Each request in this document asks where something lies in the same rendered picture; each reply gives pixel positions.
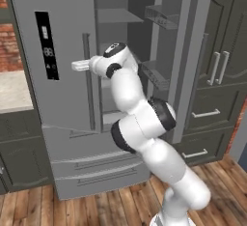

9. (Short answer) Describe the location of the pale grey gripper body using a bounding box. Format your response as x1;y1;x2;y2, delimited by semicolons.
70;59;92;73

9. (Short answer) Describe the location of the silver cupboard door handle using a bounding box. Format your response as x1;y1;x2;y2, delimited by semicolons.
214;50;231;86
206;51;222;87

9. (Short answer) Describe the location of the grey fridge door with display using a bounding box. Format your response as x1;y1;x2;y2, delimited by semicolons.
7;0;103;133

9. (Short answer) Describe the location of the grey fridge drawer front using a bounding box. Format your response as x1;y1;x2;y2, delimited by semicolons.
52;161;151;202
41;124;147;174

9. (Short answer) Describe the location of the grey fridge door handle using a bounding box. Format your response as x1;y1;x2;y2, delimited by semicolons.
82;32;96;131

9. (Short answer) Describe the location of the grey fridge drawer handle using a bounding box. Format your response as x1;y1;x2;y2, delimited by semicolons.
73;153;143;171
76;167;139;187

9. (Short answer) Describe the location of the dark green drawer front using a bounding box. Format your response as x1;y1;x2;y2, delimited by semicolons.
185;82;247;135
0;108;45;142
173;127;236;167

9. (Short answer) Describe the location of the grey fridge door with shelves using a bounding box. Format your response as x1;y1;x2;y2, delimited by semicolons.
140;0;216;145

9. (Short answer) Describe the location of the dark green cupboard door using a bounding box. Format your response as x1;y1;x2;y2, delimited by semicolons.
221;0;247;87
0;135;55;193
195;0;228;90

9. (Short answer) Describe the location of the grey fridge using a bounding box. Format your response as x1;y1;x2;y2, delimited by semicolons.
6;0;217;202

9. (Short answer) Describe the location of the silver drawer handle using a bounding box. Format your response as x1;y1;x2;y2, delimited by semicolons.
181;148;209;159
191;108;222;119

